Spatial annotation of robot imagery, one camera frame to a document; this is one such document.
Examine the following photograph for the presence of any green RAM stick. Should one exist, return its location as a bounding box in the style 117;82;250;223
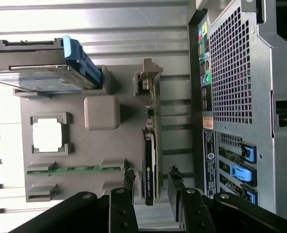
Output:
27;166;122;174

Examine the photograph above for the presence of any blue slot clip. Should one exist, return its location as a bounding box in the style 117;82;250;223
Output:
246;190;258;205
240;143;257;164
230;164;257;187

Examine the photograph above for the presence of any grey printed parts rack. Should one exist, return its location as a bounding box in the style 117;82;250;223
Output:
12;64;164;207

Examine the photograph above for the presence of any silver CPU chip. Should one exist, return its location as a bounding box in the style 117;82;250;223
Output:
32;118;63;153

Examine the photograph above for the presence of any open black PC case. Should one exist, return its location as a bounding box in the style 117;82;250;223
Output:
187;0;287;225

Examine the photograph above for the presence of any hard disk with blue carrier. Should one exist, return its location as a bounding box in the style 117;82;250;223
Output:
0;35;103;93

